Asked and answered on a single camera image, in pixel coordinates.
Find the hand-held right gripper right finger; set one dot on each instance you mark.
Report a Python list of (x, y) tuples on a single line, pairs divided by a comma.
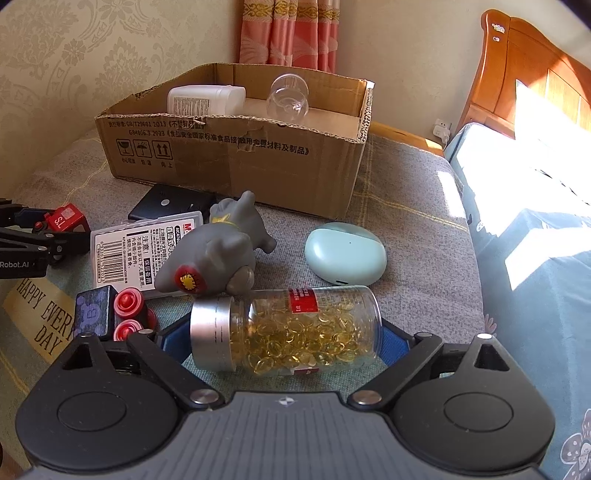
[(398, 344)]

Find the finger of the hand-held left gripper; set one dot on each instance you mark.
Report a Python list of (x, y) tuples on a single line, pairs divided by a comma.
[(51, 244), (27, 213)]

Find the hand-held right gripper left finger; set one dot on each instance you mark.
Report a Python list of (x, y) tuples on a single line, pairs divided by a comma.
[(175, 334)]

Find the red wheeled toy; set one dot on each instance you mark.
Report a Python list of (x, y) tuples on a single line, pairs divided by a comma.
[(131, 307)]

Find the grey elephant toy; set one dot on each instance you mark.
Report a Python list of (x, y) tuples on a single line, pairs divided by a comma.
[(221, 249)]

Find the clear jar of golden capsules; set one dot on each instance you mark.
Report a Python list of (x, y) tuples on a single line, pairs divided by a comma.
[(295, 332)]

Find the black device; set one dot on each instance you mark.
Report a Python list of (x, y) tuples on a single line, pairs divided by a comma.
[(159, 203)]

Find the brown cardboard box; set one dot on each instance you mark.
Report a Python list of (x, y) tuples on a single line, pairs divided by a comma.
[(240, 175)]

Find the clear labelled plastic case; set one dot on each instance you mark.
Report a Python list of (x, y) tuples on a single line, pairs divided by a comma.
[(124, 254)]

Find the mint green earbuds case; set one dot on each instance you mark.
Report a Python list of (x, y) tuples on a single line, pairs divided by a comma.
[(344, 254)]

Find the blue floral bedsheet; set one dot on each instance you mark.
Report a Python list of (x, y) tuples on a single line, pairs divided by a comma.
[(535, 286)]

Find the grey plaid blanket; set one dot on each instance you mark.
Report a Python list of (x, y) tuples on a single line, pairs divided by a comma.
[(406, 194)]

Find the white plastic bottle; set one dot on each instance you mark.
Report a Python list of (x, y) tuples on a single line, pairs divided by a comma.
[(203, 99)]

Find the clear glass cup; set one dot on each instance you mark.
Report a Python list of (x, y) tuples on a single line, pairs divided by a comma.
[(287, 99)]

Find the wooden bed headboard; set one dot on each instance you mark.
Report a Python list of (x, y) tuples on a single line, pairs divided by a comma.
[(531, 60)]

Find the pink patterned curtain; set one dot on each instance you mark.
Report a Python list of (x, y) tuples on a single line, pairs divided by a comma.
[(286, 32)]

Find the white wall socket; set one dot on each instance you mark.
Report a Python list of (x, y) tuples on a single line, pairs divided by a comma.
[(442, 129)]

